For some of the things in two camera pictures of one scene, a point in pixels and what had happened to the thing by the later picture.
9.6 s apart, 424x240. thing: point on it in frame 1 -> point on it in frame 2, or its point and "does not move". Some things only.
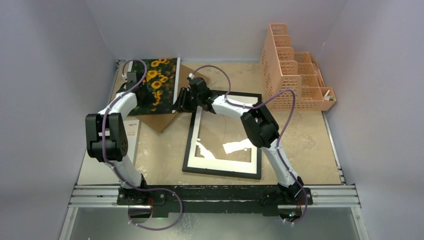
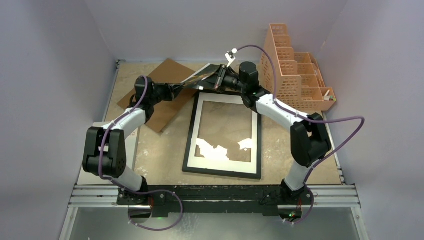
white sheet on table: x=95 y=172 does not move
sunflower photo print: x=162 y=79 -> x=203 y=73
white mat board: x=221 y=165 does not move
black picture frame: x=189 y=141 does not move
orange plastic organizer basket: x=283 y=69 does not move
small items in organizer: x=328 y=98 does not move
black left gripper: x=150 y=99 -> x=171 y=90
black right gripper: x=185 y=101 -> x=221 y=78
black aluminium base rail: x=214 y=199 does not move
